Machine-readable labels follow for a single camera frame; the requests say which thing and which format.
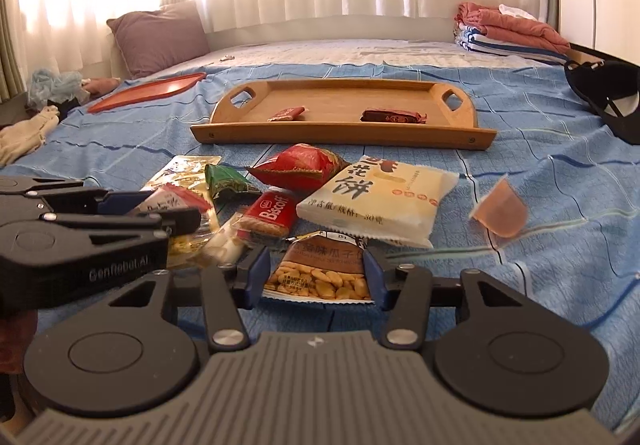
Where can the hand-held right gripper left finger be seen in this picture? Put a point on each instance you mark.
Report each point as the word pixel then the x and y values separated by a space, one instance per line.
pixel 257 277

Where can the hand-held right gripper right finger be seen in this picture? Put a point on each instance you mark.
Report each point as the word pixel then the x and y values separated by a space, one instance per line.
pixel 375 280

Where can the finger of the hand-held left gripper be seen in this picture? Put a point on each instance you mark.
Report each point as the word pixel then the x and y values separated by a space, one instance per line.
pixel 125 202
pixel 180 221

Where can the white and red snack packet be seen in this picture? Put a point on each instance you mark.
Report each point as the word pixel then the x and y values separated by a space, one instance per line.
pixel 175 199

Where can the gold snack packet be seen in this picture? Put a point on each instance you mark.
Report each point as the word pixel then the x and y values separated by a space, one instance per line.
pixel 182 245
pixel 185 167

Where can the small white candy packet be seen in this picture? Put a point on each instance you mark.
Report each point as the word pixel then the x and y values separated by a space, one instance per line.
pixel 220 247

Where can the seed packet with clear window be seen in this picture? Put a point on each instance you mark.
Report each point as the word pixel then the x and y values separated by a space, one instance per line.
pixel 320 270

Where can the red biscuit packet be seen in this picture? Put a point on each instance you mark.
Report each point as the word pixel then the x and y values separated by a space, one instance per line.
pixel 267 217

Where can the white pastry packet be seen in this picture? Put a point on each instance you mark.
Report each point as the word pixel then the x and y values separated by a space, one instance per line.
pixel 380 205

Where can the orange jelly cup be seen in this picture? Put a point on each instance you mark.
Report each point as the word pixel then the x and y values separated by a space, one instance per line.
pixel 502 215

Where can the green peas packet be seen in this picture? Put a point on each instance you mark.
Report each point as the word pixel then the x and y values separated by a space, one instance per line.
pixel 227 180

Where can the red plastic tray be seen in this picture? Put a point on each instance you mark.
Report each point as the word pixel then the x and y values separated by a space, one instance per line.
pixel 145 92

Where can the pink cloth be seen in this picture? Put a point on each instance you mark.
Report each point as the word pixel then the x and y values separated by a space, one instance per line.
pixel 100 85

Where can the red puffed snack packet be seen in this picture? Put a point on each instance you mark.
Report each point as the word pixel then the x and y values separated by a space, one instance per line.
pixel 300 165

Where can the beige cloth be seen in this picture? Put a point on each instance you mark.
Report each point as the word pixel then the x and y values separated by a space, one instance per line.
pixel 25 135

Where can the blue plastic bag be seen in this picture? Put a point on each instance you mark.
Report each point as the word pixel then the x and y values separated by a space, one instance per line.
pixel 50 85

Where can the small red candy packet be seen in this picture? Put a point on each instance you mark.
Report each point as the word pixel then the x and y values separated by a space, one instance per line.
pixel 286 113

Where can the dark brown snack bar packet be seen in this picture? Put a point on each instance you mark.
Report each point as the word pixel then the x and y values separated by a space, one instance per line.
pixel 392 116

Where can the purple pillow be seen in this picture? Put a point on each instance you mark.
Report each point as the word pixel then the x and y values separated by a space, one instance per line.
pixel 160 40

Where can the blue checked bedsheet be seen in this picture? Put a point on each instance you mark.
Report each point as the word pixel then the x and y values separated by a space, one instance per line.
pixel 550 175

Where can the white quilted mattress pad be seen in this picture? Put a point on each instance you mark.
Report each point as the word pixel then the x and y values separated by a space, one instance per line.
pixel 325 52

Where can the folded blue striped towel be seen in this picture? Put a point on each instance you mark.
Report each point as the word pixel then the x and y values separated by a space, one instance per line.
pixel 480 41

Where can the folded blankets stack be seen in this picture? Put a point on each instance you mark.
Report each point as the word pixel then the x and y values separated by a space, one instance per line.
pixel 515 32

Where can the black cap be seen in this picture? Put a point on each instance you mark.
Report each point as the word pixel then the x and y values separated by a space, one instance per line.
pixel 600 85

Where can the white cloth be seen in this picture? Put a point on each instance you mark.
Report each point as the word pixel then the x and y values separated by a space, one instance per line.
pixel 515 11

